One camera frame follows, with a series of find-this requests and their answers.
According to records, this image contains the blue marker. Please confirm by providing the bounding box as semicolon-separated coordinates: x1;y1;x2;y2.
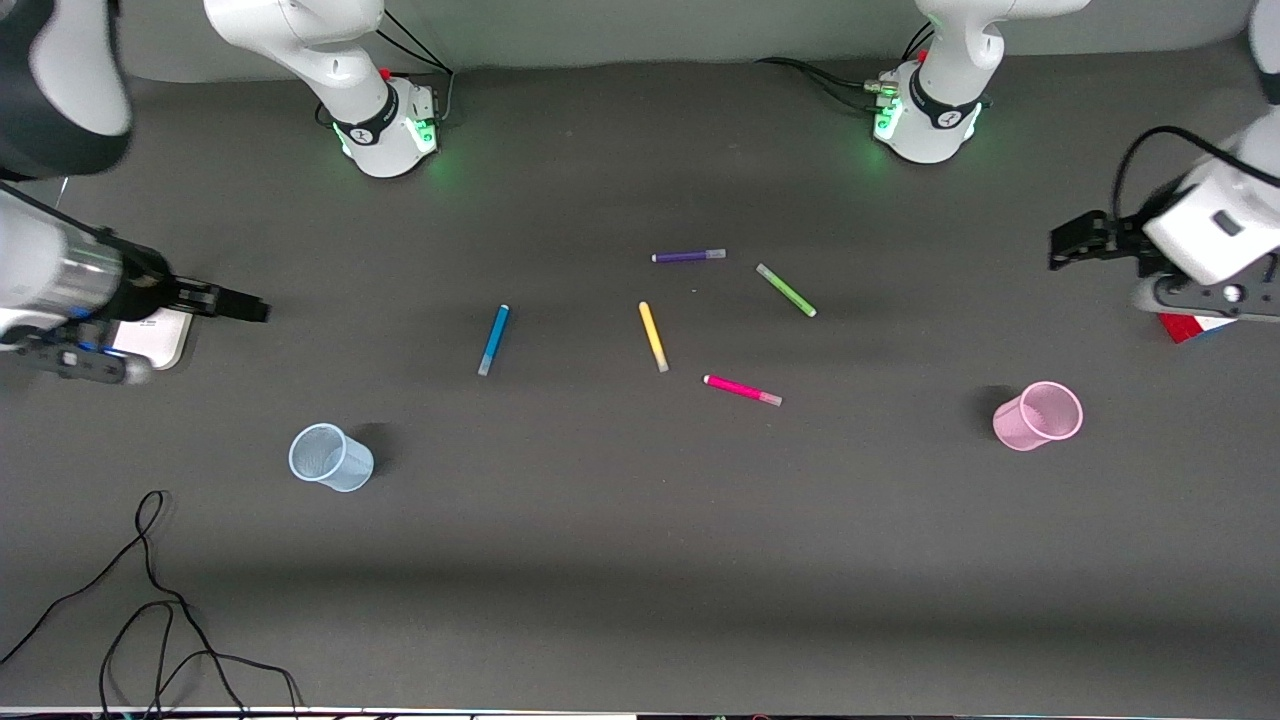
478;304;511;377

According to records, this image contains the pink marker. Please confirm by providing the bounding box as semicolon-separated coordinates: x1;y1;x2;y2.
703;374;784;408

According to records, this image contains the white flat device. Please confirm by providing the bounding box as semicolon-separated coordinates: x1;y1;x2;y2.
105;305;196;371

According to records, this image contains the Rubik's cube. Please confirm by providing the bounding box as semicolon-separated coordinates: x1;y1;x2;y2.
1158;312;1241;345

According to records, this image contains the pink mesh cup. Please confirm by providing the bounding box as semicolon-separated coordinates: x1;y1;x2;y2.
992;380;1085;453

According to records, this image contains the light blue mesh cup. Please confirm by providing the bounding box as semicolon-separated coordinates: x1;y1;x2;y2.
288;423;376;493

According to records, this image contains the green marker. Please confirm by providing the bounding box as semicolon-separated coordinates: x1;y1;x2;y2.
756;263;818;319

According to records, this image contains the yellow marker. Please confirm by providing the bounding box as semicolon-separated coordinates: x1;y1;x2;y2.
638;301;670;374

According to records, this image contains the black left arm wrist cable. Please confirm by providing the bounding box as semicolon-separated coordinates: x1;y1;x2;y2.
1112;125;1253;236

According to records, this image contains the thin black loose cable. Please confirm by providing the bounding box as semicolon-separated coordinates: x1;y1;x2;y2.
0;490;303;717

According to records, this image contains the black left arm base cable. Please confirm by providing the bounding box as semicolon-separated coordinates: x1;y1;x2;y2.
755;57;886;111

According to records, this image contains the black arm base cable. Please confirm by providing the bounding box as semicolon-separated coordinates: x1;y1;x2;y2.
755;57;886;111
378;8;456;126

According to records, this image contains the black right arm base cable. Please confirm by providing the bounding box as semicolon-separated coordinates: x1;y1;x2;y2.
378;8;456;126

